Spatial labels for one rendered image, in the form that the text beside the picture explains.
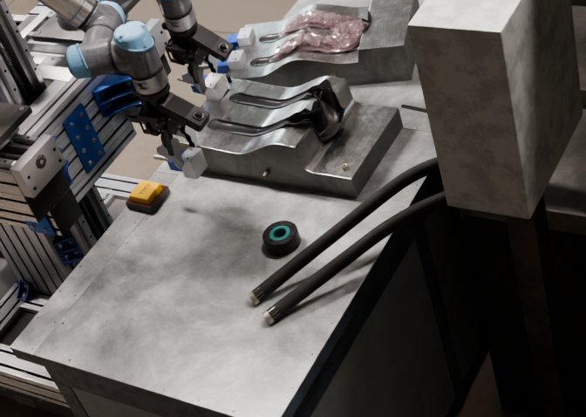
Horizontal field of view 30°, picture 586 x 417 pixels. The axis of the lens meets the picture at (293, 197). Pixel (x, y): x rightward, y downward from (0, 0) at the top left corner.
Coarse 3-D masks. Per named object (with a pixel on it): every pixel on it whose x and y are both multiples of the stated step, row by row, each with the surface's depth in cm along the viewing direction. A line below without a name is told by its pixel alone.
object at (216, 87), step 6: (210, 72) 277; (180, 78) 281; (204, 78) 278; (210, 78) 276; (216, 78) 275; (222, 78) 276; (210, 84) 274; (216, 84) 274; (222, 84) 277; (198, 90) 278; (210, 90) 274; (216, 90) 275; (222, 90) 277; (210, 96) 277; (216, 96) 276; (222, 96) 278
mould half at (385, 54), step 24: (384, 0) 289; (408, 0) 286; (264, 24) 306; (384, 24) 280; (240, 48) 300; (264, 48) 297; (360, 48) 275; (384, 48) 273; (408, 48) 277; (240, 72) 291; (264, 72) 288; (288, 72) 284; (312, 72) 283; (336, 72) 281; (360, 72) 280; (384, 72) 278; (408, 72) 277
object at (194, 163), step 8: (184, 152) 253; (192, 152) 252; (200, 152) 252; (160, 160) 258; (168, 160) 254; (184, 160) 251; (192, 160) 250; (200, 160) 253; (176, 168) 255; (184, 168) 252; (192, 168) 251; (200, 168) 253; (192, 176) 253
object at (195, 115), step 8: (168, 96) 242; (176, 96) 242; (160, 104) 240; (168, 104) 241; (176, 104) 241; (184, 104) 242; (192, 104) 242; (168, 112) 241; (176, 112) 240; (184, 112) 240; (192, 112) 241; (200, 112) 241; (184, 120) 240; (192, 120) 239; (200, 120) 240; (208, 120) 242; (192, 128) 241; (200, 128) 240
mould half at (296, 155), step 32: (288, 96) 271; (288, 128) 254; (352, 128) 260; (384, 128) 256; (224, 160) 264; (256, 160) 258; (288, 160) 252; (320, 160) 254; (352, 160) 251; (352, 192) 249
